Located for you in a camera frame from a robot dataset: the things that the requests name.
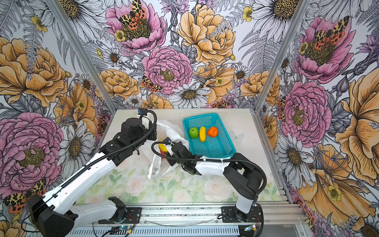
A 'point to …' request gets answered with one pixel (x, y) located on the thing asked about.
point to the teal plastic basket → (208, 136)
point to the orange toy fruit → (212, 132)
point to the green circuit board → (123, 227)
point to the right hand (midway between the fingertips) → (168, 154)
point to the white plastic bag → (165, 129)
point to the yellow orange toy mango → (203, 134)
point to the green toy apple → (194, 133)
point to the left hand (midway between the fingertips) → (155, 128)
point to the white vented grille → (151, 232)
